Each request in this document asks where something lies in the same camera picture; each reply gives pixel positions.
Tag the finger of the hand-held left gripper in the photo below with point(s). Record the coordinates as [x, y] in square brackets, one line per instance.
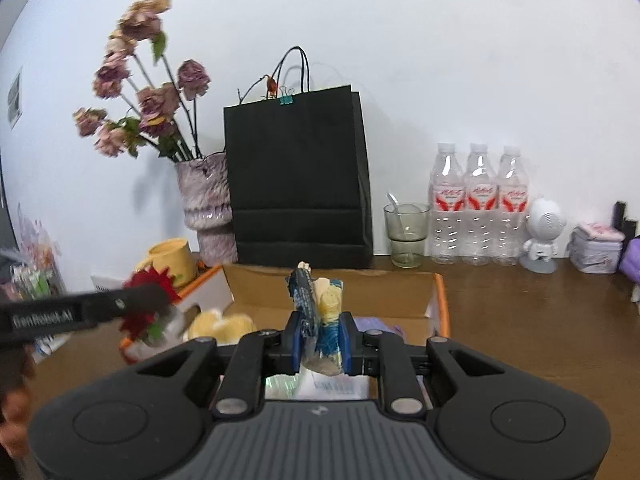
[130, 300]

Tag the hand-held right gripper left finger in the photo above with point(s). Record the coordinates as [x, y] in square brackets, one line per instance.
[296, 334]

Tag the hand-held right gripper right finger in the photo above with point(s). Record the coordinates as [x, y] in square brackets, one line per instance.
[345, 341]

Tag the blue yellow printed packet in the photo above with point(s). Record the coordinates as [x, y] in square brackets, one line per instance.
[326, 305]

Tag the orange cardboard box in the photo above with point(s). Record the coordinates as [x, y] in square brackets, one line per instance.
[380, 290]

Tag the person's left hand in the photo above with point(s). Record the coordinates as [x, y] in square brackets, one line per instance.
[14, 415]

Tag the purple cloth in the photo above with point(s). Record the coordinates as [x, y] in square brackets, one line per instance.
[385, 324]

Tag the white printed packet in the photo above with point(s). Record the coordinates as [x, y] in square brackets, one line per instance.
[340, 388]

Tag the yellow ceramic mug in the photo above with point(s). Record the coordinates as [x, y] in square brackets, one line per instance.
[172, 260]

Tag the clear bag of colourful packets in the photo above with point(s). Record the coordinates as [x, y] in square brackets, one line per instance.
[35, 260]

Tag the yellow white plush toy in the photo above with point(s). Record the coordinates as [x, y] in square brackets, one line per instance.
[225, 325]

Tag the clear drinking glass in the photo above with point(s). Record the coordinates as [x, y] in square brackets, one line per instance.
[406, 242]

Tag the mottled purple ceramic vase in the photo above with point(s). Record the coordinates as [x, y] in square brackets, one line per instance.
[207, 205]

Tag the metal spoon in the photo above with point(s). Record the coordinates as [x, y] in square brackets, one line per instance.
[395, 205]

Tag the black paper bag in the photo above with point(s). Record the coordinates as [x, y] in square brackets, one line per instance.
[300, 185]

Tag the clear water bottle red label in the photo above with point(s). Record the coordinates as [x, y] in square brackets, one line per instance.
[480, 210]
[446, 210]
[512, 210]

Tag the bunch of dried roses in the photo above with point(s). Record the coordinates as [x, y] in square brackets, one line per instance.
[150, 105]

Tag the white robot figurine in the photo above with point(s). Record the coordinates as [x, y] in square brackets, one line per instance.
[542, 235]

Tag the teal binder clip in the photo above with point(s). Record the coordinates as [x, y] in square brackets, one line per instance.
[286, 98]

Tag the thin twig with red bud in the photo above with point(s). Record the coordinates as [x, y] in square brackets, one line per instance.
[271, 86]

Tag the purple tissue pack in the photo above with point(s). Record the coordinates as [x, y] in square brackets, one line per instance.
[631, 260]

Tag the small black bottle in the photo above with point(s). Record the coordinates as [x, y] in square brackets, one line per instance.
[621, 215]

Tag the white wall switch plate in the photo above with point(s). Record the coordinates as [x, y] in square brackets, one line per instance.
[15, 97]

